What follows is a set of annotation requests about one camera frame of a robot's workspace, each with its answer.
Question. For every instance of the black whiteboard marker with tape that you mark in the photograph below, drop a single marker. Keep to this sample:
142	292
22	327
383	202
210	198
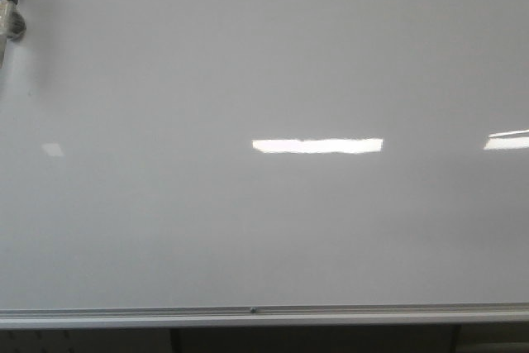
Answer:
13	25

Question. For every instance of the white whiteboard with aluminium frame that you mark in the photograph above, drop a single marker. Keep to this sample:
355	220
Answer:
206	163

